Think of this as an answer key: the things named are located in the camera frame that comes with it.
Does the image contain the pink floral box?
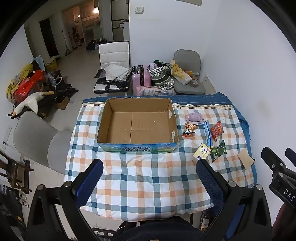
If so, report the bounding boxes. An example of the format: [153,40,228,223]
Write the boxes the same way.
[136,86,176,96]

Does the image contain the plaid quilt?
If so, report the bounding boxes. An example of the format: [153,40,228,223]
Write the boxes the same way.
[63,103,257,221]

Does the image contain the orange raccoon snack packet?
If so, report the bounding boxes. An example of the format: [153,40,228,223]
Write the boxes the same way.
[182,123,199,138]

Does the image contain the yellow white bag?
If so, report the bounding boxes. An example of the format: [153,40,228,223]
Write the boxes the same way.
[171,60,193,84]

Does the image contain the purple plush toy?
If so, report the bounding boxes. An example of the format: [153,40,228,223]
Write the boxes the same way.
[185,112,205,125]

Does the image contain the red plastic bag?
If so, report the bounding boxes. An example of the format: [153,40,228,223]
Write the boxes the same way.
[13,70,45,96]

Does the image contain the long blue packet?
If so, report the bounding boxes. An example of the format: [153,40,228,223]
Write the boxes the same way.
[202,120,213,147]

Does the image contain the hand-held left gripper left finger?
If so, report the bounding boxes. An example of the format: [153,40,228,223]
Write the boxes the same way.
[26,159,104,241]

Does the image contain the black white patterned bag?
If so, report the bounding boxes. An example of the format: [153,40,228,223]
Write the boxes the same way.
[147,61,175,91]

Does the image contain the green snack packet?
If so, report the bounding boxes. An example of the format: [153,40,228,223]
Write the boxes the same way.
[209,140,227,163]

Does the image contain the white padded chair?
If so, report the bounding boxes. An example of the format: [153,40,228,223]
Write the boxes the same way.
[94,41,130,94]

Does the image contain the small brown cardboard box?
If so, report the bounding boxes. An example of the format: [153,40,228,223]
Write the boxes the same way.
[54,95,70,110]

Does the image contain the grey shell chair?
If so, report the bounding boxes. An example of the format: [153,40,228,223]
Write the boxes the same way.
[13,111,73,175]

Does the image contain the dark wooden chair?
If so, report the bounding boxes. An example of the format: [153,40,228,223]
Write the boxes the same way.
[0,149,34,194]

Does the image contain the grey chair with clutter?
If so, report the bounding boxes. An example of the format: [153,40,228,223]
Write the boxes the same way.
[173,49,206,95]

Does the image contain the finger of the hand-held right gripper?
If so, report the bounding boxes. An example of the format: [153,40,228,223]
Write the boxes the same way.
[261,146,285,175]
[285,148,296,168]

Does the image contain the pale yellow small packet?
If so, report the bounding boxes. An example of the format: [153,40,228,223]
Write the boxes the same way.
[193,143,212,160]

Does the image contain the yellow plastic bag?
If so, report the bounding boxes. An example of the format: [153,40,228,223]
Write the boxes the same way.
[6,64,34,102]

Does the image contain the white appliance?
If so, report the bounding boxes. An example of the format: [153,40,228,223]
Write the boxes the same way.
[120,20,130,42]

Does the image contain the red snack packet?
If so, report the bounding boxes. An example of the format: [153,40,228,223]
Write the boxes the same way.
[209,121,225,142]

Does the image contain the white goose plush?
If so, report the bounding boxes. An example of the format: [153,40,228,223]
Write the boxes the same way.
[13,91,55,117]

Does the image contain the silver plastic bags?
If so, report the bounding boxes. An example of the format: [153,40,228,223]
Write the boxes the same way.
[104,64,131,82]

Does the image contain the pink suitcase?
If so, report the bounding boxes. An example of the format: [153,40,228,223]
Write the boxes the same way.
[131,65,152,95]

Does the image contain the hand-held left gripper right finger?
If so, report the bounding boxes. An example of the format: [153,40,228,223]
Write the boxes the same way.
[196,159,273,241]

